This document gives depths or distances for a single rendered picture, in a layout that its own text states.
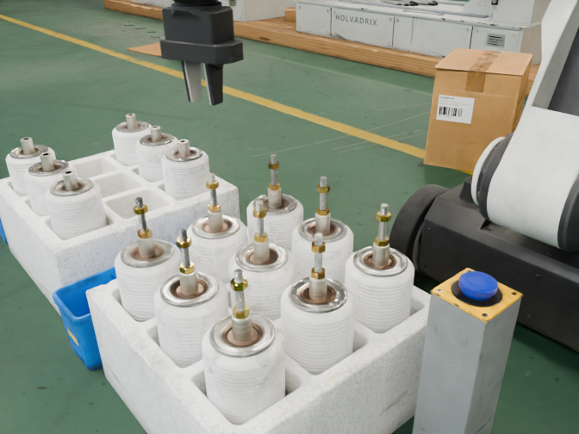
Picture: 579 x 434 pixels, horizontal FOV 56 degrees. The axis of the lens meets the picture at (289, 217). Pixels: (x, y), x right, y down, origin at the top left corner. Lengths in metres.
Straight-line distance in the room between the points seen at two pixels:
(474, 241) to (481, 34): 1.83
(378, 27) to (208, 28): 2.40
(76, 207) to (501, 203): 0.70
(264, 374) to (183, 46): 0.42
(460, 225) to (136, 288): 0.57
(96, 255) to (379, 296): 0.54
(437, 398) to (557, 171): 0.33
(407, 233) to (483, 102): 0.69
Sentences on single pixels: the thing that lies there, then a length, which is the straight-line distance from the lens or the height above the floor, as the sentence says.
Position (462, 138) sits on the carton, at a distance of 1.72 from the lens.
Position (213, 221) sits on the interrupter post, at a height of 0.27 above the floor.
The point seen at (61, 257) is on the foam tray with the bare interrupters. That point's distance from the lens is 1.03.
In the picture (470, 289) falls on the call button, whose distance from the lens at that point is 0.61.
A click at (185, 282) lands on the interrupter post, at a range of 0.71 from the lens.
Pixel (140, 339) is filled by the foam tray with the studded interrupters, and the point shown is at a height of 0.18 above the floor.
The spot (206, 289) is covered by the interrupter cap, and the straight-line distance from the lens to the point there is 0.72.
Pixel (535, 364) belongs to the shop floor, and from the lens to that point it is 1.06.
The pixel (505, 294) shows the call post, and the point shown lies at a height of 0.31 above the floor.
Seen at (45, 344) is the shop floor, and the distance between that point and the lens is 1.12.
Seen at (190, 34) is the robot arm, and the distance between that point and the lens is 0.75.
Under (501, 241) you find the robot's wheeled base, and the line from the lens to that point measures 1.00.
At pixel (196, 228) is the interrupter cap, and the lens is 0.86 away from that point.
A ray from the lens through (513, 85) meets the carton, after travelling 1.66.
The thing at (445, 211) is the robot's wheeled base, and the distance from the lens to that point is 1.05.
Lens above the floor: 0.67
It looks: 28 degrees down
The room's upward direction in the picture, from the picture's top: 1 degrees counter-clockwise
